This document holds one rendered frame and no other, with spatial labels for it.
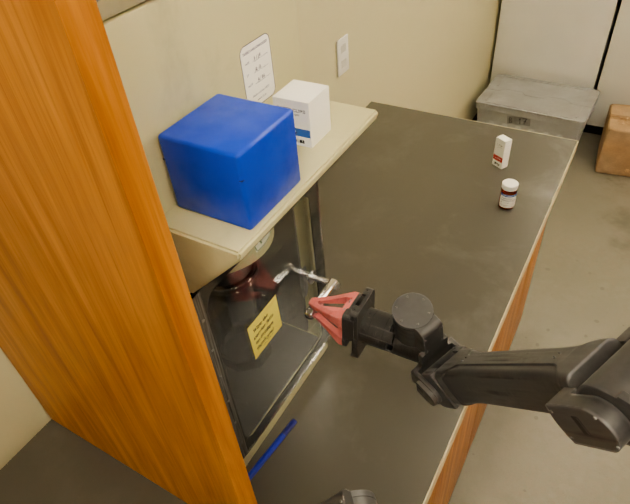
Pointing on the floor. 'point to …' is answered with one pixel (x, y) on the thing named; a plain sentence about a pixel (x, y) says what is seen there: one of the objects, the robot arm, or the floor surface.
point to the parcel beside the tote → (626, 142)
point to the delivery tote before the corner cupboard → (537, 106)
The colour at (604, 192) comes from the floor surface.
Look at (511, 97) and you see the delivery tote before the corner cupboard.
